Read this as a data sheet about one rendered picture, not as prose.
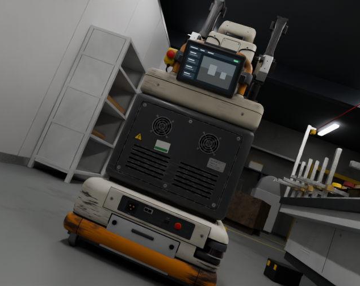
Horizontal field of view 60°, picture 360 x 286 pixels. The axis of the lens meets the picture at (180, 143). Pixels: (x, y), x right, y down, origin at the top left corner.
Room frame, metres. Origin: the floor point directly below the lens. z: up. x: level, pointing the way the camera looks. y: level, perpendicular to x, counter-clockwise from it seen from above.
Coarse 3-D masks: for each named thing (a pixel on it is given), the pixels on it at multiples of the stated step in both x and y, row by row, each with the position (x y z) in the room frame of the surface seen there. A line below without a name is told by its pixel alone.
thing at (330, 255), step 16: (352, 192) 2.60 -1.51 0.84; (304, 224) 3.52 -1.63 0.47; (320, 224) 3.07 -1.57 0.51; (288, 240) 3.90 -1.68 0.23; (304, 240) 3.35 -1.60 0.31; (320, 240) 2.94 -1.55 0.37; (336, 240) 2.62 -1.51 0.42; (352, 240) 2.36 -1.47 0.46; (288, 256) 3.78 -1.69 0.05; (304, 256) 3.20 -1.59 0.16; (320, 256) 2.83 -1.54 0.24; (336, 256) 2.53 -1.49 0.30; (352, 256) 2.29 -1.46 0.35; (304, 272) 3.14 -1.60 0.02; (320, 272) 2.72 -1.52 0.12; (336, 272) 2.45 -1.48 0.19; (352, 272) 2.22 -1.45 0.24
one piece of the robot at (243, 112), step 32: (160, 96) 1.32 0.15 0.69; (192, 96) 1.29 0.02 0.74; (224, 96) 1.28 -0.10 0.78; (128, 128) 1.32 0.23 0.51; (160, 128) 1.30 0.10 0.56; (192, 128) 1.29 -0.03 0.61; (224, 128) 1.27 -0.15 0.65; (256, 128) 1.27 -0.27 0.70; (128, 160) 1.32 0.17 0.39; (160, 160) 1.31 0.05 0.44; (192, 160) 1.28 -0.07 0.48; (224, 160) 1.26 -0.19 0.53; (160, 192) 1.29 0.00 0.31; (192, 192) 1.27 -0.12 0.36; (224, 192) 1.25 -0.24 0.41
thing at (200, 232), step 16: (112, 192) 1.23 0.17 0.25; (112, 208) 1.23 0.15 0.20; (128, 208) 1.22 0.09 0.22; (144, 208) 1.21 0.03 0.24; (160, 208) 1.20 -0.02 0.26; (144, 224) 1.21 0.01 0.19; (160, 224) 1.20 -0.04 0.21; (176, 224) 1.19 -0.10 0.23; (192, 224) 1.19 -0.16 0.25; (192, 240) 1.18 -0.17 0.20
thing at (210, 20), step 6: (216, 0) 1.93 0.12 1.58; (222, 0) 1.93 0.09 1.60; (216, 6) 1.92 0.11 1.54; (222, 6) 1.95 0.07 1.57; (210, 12) 1.92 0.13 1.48; (216, 12) 1.91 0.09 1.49; (210, 18) 1.90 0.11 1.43; (204, 24) 1.90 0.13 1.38; (210, 24) 1.90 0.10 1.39; (204, 30) 1.89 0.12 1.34; (210, 30) 1.94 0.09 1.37; (204, 36) 1.88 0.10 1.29
